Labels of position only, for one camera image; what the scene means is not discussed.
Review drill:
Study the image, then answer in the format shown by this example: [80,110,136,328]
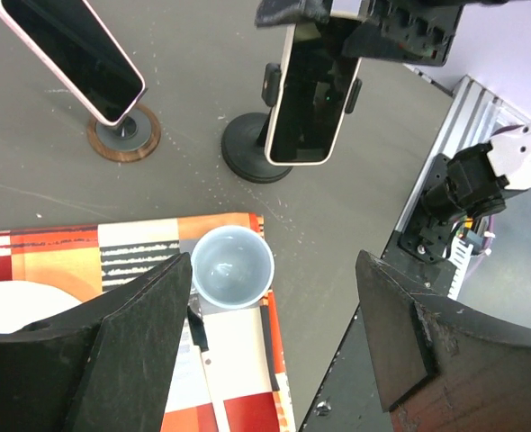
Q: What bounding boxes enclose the pink case smartphone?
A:
[0,0,146,127]

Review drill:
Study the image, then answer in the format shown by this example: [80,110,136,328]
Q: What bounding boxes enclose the black round base clamp stand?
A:
[220,59,363,184]

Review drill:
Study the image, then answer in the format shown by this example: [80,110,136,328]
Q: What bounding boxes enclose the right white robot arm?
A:
[255,1,531,263]

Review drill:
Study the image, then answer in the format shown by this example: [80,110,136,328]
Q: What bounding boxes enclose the light blue mug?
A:
[191,225,275,310]

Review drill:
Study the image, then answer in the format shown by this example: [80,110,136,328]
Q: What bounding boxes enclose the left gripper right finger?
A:
[355,251,531,431]

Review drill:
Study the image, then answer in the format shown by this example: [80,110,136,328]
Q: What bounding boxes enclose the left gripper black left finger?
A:
[0,253,192,431]

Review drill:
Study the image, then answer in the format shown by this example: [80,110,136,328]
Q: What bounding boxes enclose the grey phone stand wooden base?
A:
[86,103,161,163]

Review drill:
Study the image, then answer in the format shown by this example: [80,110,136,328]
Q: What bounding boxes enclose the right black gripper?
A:
[255,0,464,67]

